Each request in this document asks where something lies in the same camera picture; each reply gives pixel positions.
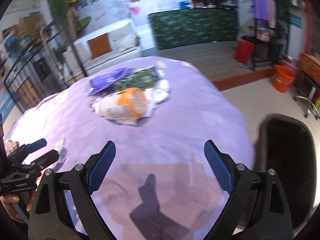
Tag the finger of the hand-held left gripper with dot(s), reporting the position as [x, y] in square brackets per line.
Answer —
[47, 157]
[37, 143]

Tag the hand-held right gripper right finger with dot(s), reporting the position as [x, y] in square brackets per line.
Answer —
[220, 167]

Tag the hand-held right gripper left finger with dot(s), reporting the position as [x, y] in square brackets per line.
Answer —
[102, 165]

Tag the white tissue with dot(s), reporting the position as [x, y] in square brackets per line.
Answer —
[162, 90]
[96, 106]

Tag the white bottle with orange cap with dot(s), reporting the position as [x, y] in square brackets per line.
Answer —
[120, 105]

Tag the black trash bin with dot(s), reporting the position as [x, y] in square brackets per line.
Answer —
[287, 155]

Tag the purple plastic bag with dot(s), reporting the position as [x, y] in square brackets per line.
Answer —
[110, 80]

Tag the green carton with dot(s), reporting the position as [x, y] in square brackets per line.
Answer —
[137, 80]

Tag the person's left hand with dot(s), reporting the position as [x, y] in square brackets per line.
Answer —
[10, 207]

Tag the brown wooden panel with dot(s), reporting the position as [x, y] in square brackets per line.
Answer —
[28, 93]

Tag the purple floral blanket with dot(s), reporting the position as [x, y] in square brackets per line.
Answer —
[150, 135]

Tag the orange bucket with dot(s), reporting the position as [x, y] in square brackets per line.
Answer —
[282, 80]

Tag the black stool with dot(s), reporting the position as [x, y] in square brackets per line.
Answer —
[306, 100]

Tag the white wicker swing sofa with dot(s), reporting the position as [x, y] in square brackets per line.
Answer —
[122, 52]

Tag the orange cushion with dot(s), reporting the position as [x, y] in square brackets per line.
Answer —
[100, 46]

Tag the red bag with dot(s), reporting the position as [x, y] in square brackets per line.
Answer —
[243, 51]

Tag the black metal rack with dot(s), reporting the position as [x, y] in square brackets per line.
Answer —
[265, 52]

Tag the pink basin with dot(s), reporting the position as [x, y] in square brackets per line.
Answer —
[290, 65]

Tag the white cushion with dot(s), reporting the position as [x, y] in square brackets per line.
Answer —
[122, 37]

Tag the brown patterned case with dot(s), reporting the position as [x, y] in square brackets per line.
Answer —
[310, 65]

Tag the green floral counter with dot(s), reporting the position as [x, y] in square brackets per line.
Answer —
[192, 27]

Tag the pink towel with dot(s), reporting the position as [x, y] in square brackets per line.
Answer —
[271, 12]

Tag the black display box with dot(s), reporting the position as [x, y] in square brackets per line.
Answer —
[226, 1]

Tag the purple towel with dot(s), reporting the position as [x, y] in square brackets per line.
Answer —
[258, 5]

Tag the red ladder shelf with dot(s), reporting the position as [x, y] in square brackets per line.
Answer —
[312, 25]

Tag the black iron bed frame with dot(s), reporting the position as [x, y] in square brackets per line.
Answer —
[77, 55]

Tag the blue wall sign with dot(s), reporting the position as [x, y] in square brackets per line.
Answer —
[297, 20]

